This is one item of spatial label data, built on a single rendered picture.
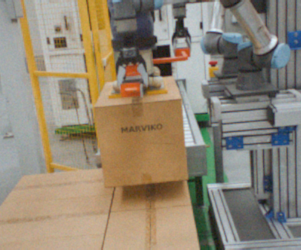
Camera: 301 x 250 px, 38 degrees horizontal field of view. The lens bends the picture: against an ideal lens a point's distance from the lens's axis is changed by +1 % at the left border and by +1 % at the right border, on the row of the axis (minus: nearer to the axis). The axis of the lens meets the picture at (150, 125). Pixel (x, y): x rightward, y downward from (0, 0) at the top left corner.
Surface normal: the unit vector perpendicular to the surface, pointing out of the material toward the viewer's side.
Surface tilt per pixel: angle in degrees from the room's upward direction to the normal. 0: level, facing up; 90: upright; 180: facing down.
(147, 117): 90
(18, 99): 90
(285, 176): 90
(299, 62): 90
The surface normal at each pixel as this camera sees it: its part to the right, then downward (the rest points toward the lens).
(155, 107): 0.01, 0.28
